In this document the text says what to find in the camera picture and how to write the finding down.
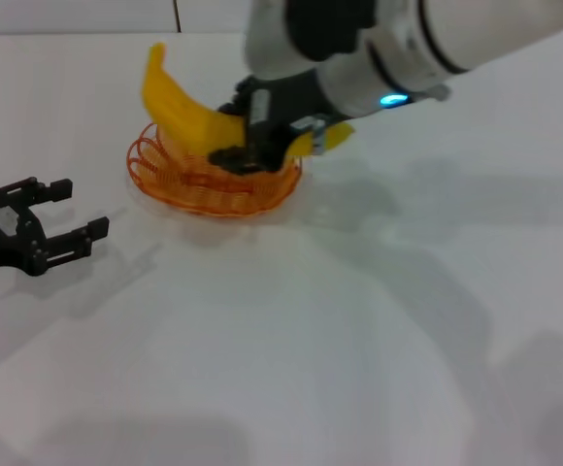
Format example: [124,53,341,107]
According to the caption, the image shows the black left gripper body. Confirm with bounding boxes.
[0,199,39,279]

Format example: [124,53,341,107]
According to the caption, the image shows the silver plug with cable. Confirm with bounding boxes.
[288,114,330,157]

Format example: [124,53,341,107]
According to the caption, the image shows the orange wire basket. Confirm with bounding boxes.
[125,120,305,222]

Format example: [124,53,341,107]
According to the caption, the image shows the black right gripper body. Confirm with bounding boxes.
[234,66,347,172]

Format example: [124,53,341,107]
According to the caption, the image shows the yellow plastic banana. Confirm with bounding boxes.
[140,42,356,159]

